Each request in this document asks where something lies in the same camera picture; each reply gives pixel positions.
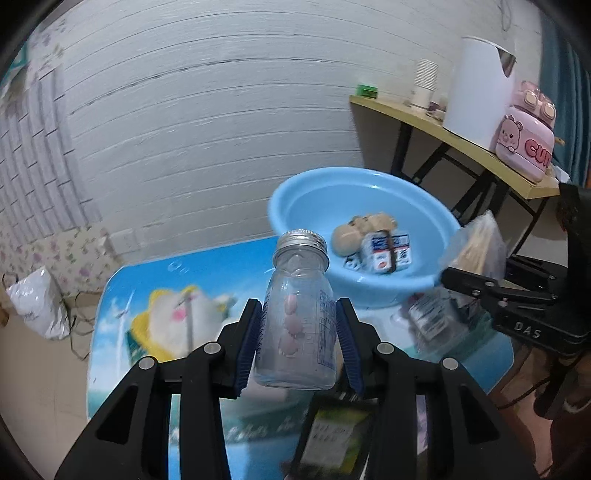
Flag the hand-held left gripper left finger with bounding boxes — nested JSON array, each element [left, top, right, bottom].
[[54, 298, 264, 480]]

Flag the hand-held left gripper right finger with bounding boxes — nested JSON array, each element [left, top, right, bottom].
[[335, 298, 541, 480]]

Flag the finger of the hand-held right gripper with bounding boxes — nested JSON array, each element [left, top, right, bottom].
[[441, 267, 555, 319], [505, 256, 570, 283]]

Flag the clear bag of wooden sticks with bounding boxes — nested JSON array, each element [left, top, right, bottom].
[[438, 210, 509, 282]]

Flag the clear glass bottle silver lid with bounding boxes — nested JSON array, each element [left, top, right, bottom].
[[253, 229, 340, 391]]

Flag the dark green printed packet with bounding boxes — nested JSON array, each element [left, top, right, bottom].
[[293, 401, 375, 480]]

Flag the blue plastic basin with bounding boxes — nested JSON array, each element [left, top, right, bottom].
[[268, 167, 462, 309]]

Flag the blue printed desktop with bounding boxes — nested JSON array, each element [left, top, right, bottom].
[[88, 237, 515, 480]]

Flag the small blue white carton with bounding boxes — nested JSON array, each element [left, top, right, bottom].
[[392, 234, 413, 266], [361, 233, 393, 274]]

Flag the wooden side desk black legs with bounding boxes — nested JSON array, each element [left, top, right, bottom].
[[348, 95, 561, 259]]

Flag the brown plush toy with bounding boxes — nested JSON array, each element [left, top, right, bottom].
[[332, 211, 399, 256]]

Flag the pink bear lunch box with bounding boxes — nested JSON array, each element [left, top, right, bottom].
[[495, 80, 557, 182]]

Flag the white electric kettle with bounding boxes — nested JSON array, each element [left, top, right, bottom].
[[442, 36, 518, 152]]

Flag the stack of paper cups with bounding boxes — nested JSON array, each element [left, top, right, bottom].
[[409, 58, 439, 112]]

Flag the white plastic bag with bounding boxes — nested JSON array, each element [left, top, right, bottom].
[[6, 267, 70, 341]]

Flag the green hanging bag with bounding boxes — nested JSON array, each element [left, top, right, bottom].
[[7, 41, 34, 79]]

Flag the white wall socket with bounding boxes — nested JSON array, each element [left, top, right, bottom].
[[108, 231, 139, 254]]

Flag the black floor cable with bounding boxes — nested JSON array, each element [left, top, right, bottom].
[[60, 291, 100, 361]]

